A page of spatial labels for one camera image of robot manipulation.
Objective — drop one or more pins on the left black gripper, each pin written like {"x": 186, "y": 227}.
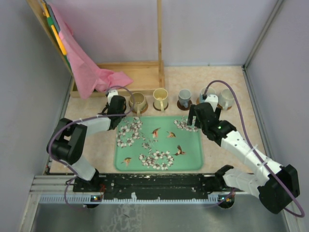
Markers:
{"x": 107, "y": 105}

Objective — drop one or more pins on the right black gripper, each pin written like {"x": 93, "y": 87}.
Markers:
{"x": 192, "y": 113}

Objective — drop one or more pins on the beige mug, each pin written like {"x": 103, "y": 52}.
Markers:
{"x": 136, "y": 99}

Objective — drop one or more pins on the white grey mug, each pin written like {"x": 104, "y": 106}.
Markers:
{"x": 226, "y": 98}

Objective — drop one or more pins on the light blue mug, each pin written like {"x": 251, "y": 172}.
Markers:
{"x": 204, "y": 93}

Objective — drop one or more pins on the dark brown wooden coaster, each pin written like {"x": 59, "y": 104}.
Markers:
{"x": 182, "y": 107}

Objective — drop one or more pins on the small blue-grey cup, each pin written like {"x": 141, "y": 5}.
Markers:
{"x": 184, "y": 97}

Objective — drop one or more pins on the dark reddish wooden coaster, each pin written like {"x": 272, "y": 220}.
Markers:
{"x": 160, "y": 109}

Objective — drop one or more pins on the yellow mug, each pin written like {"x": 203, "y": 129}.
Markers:
{"x": 160, "y": 96}

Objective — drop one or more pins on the light brown wooden coaster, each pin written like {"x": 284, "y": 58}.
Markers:
{"x": 222, "y": 108}

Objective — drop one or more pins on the woven rattan coaster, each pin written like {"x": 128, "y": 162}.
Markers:
{"x": 140, "y": 109}

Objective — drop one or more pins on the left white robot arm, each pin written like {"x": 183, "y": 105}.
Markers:
{"x": 67, "y": 142}

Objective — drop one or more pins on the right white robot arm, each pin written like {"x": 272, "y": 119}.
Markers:
{"x": 273, "y": 184}

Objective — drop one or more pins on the wooden rack stand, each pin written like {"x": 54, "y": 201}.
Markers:
{"x": 147, "y": 75}

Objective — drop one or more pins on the pink cloth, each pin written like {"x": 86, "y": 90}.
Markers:
{"x": 87, "y": 75}

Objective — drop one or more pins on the green floral tray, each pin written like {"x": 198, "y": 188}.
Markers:
{"x": 157, "y": 143}

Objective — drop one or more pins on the yellow green hanger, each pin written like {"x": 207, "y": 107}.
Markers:
{"x": 52, "y": 22}

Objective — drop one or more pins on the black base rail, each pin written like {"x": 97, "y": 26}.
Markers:
{"x": 152, "y": 186}

